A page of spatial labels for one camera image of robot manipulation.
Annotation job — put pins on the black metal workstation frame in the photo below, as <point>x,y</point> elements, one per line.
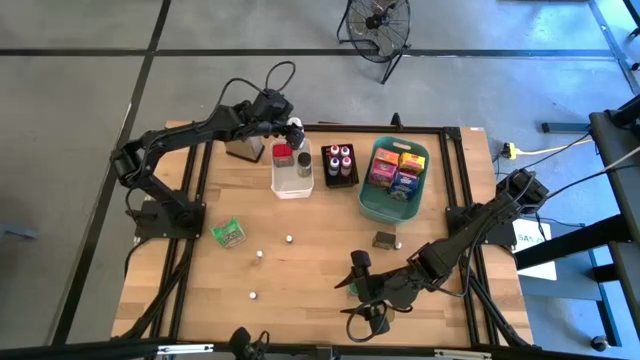
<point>615,150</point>

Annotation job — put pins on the small black mesh basket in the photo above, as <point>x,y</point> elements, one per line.
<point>325,180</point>

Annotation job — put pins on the purple squeeze bottle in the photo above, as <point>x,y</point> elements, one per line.
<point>345,150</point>

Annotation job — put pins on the pink-capped squeeze bottle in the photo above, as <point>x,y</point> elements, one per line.
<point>334,150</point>

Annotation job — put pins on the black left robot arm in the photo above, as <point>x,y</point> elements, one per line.
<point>200,127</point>

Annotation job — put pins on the metal box grater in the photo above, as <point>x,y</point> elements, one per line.
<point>245,149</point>

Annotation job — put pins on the black caster wheel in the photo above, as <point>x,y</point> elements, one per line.
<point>599,344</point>

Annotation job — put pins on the green plastic bin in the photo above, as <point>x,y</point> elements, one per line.
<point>385,210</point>

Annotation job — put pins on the white paper sign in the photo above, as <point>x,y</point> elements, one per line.
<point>542,272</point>

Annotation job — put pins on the green Apple Jacks cereal box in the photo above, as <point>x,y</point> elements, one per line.
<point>227,233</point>

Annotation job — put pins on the white plastic bin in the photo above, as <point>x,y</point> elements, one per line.
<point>292,187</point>

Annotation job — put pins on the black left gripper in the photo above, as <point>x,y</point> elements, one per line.
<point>270,112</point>

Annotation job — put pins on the silver metal bracket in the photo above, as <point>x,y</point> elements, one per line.
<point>462,354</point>
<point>185,349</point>

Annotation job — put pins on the black aluminium crossbeam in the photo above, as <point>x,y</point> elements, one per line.
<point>100,350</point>

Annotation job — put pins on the black aluminium table frame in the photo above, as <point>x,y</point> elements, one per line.
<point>425,129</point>

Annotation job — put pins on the pink cereal box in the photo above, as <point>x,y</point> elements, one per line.
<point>382,173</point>

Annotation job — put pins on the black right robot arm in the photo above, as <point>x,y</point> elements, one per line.
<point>470,232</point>

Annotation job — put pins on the grey metal floor foot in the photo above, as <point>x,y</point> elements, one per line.
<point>17,231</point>
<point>565,127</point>

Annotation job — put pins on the black table clamp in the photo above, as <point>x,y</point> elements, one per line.
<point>396,121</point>

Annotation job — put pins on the orange cereal box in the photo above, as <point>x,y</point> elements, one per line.
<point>387,156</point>

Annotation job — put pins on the white-lidded spice jar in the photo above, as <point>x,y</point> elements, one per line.
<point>295,122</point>

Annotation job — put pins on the red squeeze bottle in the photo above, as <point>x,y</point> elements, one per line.
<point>346,167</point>

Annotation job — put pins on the yellow cereal box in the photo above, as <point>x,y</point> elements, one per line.
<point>412,163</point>

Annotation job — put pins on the black floor fan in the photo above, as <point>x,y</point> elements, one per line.
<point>375,22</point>

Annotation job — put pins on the blue Frosted Flakes cereal box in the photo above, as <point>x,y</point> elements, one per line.
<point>404,185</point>

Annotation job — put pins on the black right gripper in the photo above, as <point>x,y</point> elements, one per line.
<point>392,290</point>

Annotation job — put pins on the dark brown small box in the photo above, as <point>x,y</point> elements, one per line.
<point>383,240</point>

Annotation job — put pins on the black-lidded herb spice jar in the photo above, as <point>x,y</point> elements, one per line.
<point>304,165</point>

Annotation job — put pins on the blue squeeze bottle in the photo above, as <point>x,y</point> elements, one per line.
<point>334,166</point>

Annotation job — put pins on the smoked paprika tin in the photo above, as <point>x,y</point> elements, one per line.
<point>283,155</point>

